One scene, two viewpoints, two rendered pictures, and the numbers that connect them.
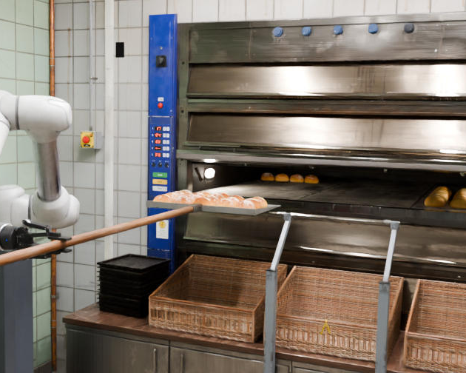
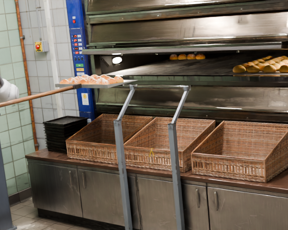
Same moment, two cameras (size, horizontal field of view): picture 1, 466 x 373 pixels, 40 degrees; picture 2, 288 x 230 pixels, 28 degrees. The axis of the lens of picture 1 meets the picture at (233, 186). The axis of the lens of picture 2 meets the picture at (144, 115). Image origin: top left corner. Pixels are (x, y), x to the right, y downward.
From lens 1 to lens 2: 1.88 m
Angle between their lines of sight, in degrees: 17
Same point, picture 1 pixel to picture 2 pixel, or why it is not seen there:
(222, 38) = not seen: outside the picture
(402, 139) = (205, 31)
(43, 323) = not seen: hidden behind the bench
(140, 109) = (65, 24)
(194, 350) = (88, 170)
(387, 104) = (195, 9)
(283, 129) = (141, 30)
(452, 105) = (231, 6)
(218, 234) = (114, 100)
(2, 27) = not seen: outside the picture
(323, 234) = (171, 96)
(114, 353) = (51, 174)
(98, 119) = (45, 33)
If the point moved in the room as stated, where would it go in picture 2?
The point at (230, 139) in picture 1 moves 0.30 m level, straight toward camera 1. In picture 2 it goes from (113, 39) to (101, 43)
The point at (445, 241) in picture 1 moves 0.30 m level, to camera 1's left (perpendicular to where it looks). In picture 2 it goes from (237, 95) to (197, 97)
